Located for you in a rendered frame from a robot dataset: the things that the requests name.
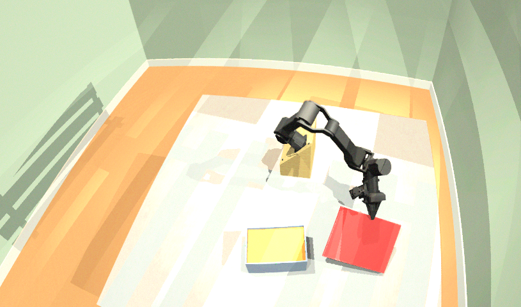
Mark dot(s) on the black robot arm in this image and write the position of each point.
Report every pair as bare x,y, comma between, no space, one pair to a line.
354,156

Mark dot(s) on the red rectangular lid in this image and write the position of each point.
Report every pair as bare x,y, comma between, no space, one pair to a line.
360,241

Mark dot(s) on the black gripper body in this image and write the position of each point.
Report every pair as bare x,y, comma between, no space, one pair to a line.
373,193

